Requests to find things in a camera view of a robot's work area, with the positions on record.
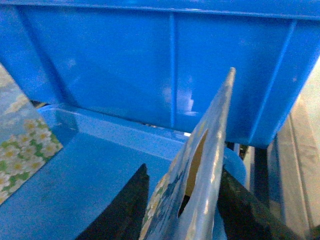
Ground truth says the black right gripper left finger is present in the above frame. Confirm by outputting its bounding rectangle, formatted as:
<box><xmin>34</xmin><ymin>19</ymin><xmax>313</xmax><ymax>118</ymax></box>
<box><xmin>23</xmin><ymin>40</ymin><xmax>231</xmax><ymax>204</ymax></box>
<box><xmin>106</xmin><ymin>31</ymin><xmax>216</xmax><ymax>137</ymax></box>
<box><xmin>76</xmin><ymin>163</ymin><xmax>150</xmax><ymax>240</ymax></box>

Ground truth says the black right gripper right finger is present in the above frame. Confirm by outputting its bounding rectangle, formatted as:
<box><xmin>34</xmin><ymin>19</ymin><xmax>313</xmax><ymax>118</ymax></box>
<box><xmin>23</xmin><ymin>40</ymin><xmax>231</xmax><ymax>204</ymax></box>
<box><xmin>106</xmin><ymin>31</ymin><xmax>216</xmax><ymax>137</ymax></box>
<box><xmin>217</xmin><ymin>167</ymin><xmax>303</xmax><ymax>240</ymax></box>

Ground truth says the flower pattern gift bag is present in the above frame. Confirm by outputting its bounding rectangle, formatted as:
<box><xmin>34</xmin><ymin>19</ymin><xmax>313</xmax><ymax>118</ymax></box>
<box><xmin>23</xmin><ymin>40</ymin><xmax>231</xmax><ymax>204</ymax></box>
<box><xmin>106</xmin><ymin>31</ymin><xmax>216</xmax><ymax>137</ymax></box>
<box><xmin>139</xmin><ymin>67</ymin><xmax>236</xmax><ymax>240</ymax></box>

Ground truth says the blue plastic tray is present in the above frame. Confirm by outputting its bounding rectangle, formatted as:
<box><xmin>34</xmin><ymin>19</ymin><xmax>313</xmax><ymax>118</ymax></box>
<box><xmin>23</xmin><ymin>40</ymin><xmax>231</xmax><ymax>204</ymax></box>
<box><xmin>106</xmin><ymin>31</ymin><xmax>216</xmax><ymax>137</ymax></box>
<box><xmin>0</xmin><ymin>104</ymin><xmax>247</xmax><ymax>240</ymax></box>

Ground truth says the large blue plastic crate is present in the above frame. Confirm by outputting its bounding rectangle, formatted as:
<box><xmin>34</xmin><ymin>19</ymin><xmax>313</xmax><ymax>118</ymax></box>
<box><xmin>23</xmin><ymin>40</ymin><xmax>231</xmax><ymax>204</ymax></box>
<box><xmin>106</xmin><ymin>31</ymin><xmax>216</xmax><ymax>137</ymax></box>
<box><xmin>0</xmin><ymin>0</ymin><xmax>320</xmax><ymax>148</ymax></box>

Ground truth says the stainless steel rack frame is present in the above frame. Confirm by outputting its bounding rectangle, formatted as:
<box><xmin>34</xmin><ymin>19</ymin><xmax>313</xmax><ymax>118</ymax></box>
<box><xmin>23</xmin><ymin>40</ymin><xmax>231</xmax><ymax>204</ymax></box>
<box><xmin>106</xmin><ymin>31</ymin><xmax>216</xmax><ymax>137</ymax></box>
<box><xmin>244</xmin><ymin>97</ymin><xmax>320</xmax><ymax>240</ymax></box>

